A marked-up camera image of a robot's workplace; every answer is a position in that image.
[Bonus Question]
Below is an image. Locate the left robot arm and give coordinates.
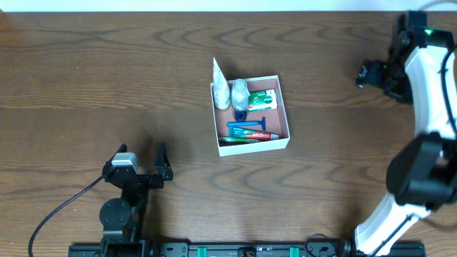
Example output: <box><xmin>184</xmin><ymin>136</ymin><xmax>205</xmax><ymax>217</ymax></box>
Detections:
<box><xmin>99</xmin><ymin>143</ymin><xmax>174</xmax><ymax>256</ymax></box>

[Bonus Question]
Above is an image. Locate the green soap box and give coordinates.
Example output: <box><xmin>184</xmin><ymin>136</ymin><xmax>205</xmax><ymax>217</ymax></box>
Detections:
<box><xmin>248</xmin><ymin>89</ymin><xmax>278</xmax><ymax>112</ymax></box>

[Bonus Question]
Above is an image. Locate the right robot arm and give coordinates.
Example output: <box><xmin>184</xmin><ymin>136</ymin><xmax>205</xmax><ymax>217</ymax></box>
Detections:
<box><xmin>338</xmin><ymin>11</ymin><xmax>456</xmax><ymax>256</ymax></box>

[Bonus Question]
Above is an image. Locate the white cosmetic tube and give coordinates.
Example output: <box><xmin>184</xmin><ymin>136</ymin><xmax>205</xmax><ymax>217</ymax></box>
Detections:
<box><xmin>213</xmin><ymin>58</ymin><xmax>231</xmax><ymax>110</ymax></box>

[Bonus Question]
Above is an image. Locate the Colgate toothpaste tube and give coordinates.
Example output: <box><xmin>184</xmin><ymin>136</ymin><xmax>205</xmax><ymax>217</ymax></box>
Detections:
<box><xmin>229</xmin><ymin>127</ymin><xmax>280</xmax><ymax>141</ymax></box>

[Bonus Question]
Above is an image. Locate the green white toothbrush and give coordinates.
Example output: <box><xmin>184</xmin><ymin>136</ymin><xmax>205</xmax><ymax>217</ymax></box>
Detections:
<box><xmin>219</xmin><ymin>137</ymin><xmax>260</xmax><ymax>143</ymax></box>

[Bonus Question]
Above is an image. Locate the blue disposable razor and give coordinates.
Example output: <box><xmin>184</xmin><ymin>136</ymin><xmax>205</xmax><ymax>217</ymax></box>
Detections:
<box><xmin>226</xmin><ymin>116</ymin><xmax>266</xmax><ymax>131</ymax></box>

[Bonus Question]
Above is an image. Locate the clear pump spray bottle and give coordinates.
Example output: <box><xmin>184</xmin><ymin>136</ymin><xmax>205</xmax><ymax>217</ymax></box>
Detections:
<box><xmin>231</xmin><ymin>79</ymin><xmax>250</xmax><ymax>121</ymax></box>

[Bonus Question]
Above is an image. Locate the black mounting rail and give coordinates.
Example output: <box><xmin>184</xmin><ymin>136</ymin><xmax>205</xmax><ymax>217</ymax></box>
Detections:
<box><xmin>67</xmin><ymin>239</ymin><xmax>427</xmax><ymax>257</ymax></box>

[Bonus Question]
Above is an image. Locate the white box pink interior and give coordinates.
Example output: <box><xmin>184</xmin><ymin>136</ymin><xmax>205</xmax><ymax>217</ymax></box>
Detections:
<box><xmin>212</xmin><ymin>75</ymin><xmax>290</xmax><ymax>157</ymax></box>

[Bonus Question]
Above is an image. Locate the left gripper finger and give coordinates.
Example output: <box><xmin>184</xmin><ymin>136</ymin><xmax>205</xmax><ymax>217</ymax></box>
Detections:
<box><xmin>154</xmin><ymin>142</ymin><xmax>172</xmax><ymax>175</ymax></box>
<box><xmin>106</xmin><ymin>143</ymin><xmax>128</xmax><ymax>165</ymax></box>

